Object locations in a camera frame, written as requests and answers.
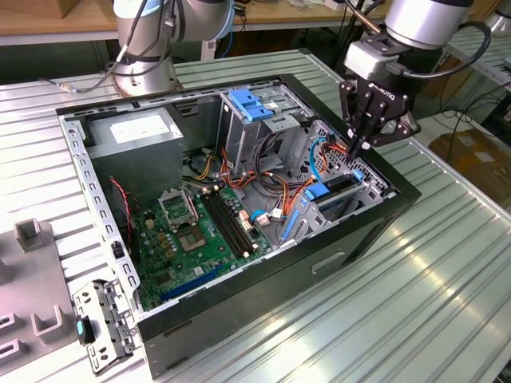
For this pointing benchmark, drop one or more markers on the grey metal disk bay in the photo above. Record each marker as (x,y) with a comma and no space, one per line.
(311,219)

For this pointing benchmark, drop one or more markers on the hard disk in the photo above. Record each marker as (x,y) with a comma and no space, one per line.
(317,191)

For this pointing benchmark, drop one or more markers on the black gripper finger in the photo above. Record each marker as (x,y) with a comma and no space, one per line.
(347,103)
(399,129)

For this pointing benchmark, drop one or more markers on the green motherboard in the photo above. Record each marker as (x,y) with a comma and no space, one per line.
(215,243)

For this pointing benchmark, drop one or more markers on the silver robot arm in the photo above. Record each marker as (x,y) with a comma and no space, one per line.
(423,20)

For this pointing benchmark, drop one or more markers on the black RAM slot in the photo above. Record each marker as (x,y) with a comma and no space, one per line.
(235,219)
(225,225)

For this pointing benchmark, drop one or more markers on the metal slat side table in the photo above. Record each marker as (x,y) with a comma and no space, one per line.
(499,64)

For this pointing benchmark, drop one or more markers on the small white box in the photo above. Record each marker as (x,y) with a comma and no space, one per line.
(335,5)

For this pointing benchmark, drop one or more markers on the blue plastic drive latch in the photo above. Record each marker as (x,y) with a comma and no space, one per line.
(247,105)

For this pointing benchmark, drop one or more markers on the black latch with blue button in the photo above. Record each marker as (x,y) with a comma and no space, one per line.
(88,331)

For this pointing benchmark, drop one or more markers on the brown square base plate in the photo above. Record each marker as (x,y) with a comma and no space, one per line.
(113,81)

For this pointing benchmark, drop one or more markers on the CPU socket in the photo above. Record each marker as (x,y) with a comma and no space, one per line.
(191,239)

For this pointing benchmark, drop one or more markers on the blue expansion slot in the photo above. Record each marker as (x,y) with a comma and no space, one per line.
(191,283)

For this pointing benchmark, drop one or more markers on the metal slot bracket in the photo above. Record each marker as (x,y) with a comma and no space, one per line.
(112,315)

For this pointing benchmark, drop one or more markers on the brown cardboard box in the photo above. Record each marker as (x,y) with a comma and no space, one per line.
(471,155)

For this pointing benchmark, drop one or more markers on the grey metal drive cage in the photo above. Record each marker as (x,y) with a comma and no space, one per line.
(243,135)

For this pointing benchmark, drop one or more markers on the small cardboard box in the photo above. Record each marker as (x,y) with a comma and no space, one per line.
(68,8)

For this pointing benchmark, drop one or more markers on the black PC case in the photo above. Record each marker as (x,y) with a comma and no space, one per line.
(259,303)

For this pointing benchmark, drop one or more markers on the grey power supply unit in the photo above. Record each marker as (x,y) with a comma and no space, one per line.
(135,159)

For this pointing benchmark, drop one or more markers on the grey parts rack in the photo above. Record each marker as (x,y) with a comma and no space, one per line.
(28,279)

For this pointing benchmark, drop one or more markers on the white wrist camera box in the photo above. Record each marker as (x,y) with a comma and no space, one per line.
(367,60)

